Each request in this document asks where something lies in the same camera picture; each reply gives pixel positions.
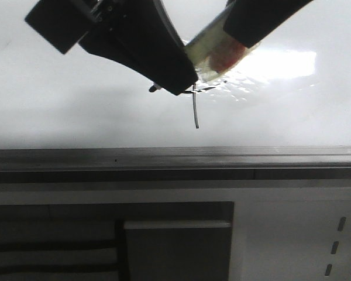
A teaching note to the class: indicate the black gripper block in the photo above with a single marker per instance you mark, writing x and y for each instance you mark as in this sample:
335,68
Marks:
136,34

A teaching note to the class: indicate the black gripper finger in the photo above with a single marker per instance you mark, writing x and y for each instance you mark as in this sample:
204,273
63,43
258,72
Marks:
250,21

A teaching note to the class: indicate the white marker with black tip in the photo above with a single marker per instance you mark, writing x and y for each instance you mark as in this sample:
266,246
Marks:
208,56

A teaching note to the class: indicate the grey box under table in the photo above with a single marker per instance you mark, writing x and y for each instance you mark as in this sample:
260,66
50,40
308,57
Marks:
179,250

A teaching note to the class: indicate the white perforated metal panel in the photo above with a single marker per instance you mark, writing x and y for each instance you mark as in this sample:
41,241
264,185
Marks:
297,240

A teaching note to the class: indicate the white whiteboard with aluminium frame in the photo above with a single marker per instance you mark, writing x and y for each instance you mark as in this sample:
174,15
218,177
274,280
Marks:
289,100

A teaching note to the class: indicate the black slatted chair frame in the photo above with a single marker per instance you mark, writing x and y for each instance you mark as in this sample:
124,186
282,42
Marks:
63,242

